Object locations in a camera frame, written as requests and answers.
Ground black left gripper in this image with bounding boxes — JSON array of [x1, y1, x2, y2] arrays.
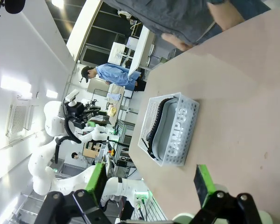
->
[[67, 102, 101, 129]]

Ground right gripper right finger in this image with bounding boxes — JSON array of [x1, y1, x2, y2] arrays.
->
[[193, 164, 265, 224]]

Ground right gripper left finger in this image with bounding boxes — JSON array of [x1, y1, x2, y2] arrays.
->
[[35, 163, 108, 224]]

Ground white perforated plastic basket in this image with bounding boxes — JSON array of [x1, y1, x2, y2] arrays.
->
[[137, 92, 200, 167]]

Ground person's right hand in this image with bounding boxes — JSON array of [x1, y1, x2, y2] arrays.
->
[[162, 32, 193, 51]]

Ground person's left hand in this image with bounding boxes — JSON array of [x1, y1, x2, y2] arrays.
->
[[207, 1, 245, 31]]

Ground seated person in white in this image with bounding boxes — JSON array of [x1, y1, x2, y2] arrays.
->
[[70, 151, 89, 168]]

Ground person blue shirt black cap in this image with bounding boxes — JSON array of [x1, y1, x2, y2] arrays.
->
[[80, 63, 142, 91]]

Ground white ceiling vent grille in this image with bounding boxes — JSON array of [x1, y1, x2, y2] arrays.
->
[[5, 104, 40, 139]]

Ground person in grey jacket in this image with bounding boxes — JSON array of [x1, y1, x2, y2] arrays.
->
[[102, 0, 271, 51]]

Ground white camera box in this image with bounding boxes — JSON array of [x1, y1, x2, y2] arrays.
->
[[64, 91, 80, 105]]

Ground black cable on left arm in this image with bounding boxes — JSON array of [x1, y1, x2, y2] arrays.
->
[[54, 116, 83, 164]]

